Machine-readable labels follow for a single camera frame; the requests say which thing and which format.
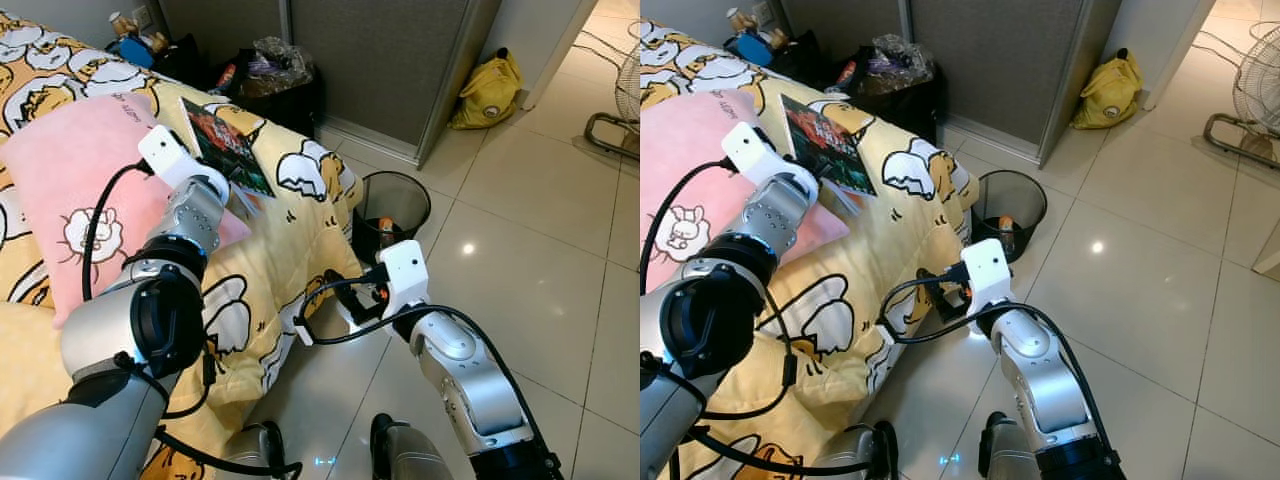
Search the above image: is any yellow egg cartoon print blanket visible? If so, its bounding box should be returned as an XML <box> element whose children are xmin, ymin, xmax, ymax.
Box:
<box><xmin>0</xmin><ymin>15</ymin><xmax>366</xmax><ymax>480</ymax></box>
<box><xmin>640</xmin><ymin>18</ymin><xmax>986</xmax><ymax>480</ymax></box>

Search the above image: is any dark cover book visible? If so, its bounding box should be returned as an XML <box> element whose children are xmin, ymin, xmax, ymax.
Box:
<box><xmin>180</xmin><ymin>97</ymin><xmax>276</xmax><ymax>216</ymax></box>
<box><xmin>780</xmin><ymin>93</ymin><xmax>879</xmax><ymax>216</ymax></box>

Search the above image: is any pink rabbit print pillow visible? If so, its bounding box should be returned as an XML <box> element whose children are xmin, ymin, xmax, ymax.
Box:
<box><xmin>0</xmin><ymin>95</ymin><xmax>251</xmax><ymax>329</ymax></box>
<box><xmin>640</xmin><ymin>90</ymin><xmax>851</xmax><ymax>296</ymax></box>

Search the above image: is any black mesh waste bin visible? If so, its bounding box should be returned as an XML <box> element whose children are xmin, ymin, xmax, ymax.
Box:
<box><xmin>970</xmin><ymin>170</ymin><xmax>1049</xmax><ymax>263</ymax></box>
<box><xmin>352</xmin><ymin>171</ymin><xmax>432</xmax><ymax>266</ymax></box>

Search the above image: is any robot right leg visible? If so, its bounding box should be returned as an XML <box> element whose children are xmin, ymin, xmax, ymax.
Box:
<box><xmin>368</xmin><ymin>412</ymin><xmax>456</xmax><ymax>480</ymax></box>
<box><xmin>977</xmin><ymin>410</ymin><xmax>1043</xmax><ymax>480</ymax></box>

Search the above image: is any robot leg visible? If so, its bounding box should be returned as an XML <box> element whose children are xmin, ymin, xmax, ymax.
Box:
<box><xmin>368</xmin><ymin>412</ymin><xmax>456</xmax><ymax>480</ymax></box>
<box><xmin>977</xmin><ymin>410</ymin><xmax>1043</xmax><ymax>480</ymax></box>
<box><xmin>215</xmin><ymin>420</ymin><xmax>291</xmax><ymax>480</ymax></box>
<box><xmin>808</xmin><ymin>420</ymin><xmax>898</xmax><ymax>480</ymax></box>

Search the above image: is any black bag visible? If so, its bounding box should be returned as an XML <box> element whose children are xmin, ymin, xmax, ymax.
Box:
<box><xmin>215</xmin><ymin>65</ymin><xmax>326</xmax><ymax>141</ymax></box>
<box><xmin>835</xmin><ymin>62</ymin><xmax>946</xmax><ymax>141</ymax></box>

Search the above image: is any robot left leg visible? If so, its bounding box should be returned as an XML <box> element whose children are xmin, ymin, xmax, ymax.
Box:
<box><xmin>215</xmin><ymin>420</ymin><xmax>291</xmax><ymax>480</ymax></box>
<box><xmin>808</xmin><ymin>420</ymin><xmax>898</xmax><ymax>480</ymax></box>

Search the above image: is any grey sliding door wardrobe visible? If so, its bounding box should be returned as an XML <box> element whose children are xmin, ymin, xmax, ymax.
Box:
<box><xmin>780</xmin><ymin>0</ymin><xmax>1121</xmax><ymax>169</ymax></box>
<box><xmin>160</xmin><ymin>0</ymin><xmax>501</xmax><ymax>169</ymax></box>

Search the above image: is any yellow soft bag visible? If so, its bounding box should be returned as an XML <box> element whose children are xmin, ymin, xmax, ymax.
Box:
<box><xmin>448</xmin><ymin>48</ymin><xmax>523</xmax><ymax>131</ymax></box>
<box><xmin>1070</xmin><ymin>48</ymin><xmax>1144</xmax><ymax>131</ymax></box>

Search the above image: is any white furniture corner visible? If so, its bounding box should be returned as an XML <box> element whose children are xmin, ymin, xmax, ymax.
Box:
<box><xmin>1250</xmin><ymin>220</ymin><xmax>1280</xmax><ymax>276</ymax></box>

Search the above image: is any standing floor fan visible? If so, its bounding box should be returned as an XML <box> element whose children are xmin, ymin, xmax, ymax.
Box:
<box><xmin>1203</xmin><ymin>25</ymin><xmax>1280</xmax><ymax>171</ymax></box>
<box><xmin>585</xmin><ymin>30</ymin><xmax>641</xmax><ymax>161</ymax></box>

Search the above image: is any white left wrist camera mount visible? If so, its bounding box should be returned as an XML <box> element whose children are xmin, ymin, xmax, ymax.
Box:
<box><xmin>137</xmin><ymin>125</ymin><xmax>229</xmax><ymax>201</ymax></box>
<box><xmin>722</xmin><ymin>122</ymin><xmax>819</xmax><ymax>196</ymax></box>

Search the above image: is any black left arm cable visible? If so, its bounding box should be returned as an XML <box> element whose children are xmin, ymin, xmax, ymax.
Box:
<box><xmin>82</xmin><ymin>160</ymin><xmax>151</xmax><ymax>301</ymax></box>
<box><xmin>640</xmin><ymin>158</ymin><xmax>736</xmax><ymax>291</ymax></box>

